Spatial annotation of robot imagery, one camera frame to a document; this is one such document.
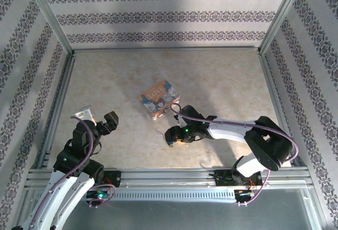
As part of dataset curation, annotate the orange LOVE bear tin box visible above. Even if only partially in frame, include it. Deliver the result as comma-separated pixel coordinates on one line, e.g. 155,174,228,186
138,80,182,122

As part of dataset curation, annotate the grey metal sheet panel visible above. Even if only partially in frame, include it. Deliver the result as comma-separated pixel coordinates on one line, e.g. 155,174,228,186
15,187,327,230

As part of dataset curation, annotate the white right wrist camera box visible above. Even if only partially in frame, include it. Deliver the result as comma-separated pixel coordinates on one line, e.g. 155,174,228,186
174,113,187,127

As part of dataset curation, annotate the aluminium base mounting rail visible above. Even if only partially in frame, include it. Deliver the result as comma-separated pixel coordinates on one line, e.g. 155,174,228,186
25,168,314,188

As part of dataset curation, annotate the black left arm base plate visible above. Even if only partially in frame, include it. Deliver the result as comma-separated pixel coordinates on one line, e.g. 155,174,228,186
87,170,122,188

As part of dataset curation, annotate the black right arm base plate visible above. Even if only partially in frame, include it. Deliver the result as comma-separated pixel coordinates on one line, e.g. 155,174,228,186
214,169,262,188

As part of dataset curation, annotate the aluminium table side rail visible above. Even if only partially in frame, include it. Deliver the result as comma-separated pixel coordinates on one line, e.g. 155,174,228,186
36,51,77,170
257,51,304,167

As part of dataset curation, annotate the grey slotted cable duct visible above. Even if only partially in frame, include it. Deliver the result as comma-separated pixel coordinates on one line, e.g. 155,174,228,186
35,190,237,201

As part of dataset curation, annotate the aluminium table end rail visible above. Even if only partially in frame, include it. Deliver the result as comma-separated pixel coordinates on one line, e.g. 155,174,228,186
71,45,262,53

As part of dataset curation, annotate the aluminium frame post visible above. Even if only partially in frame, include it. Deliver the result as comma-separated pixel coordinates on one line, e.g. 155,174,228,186
25,0,74,53
260,0,308,53

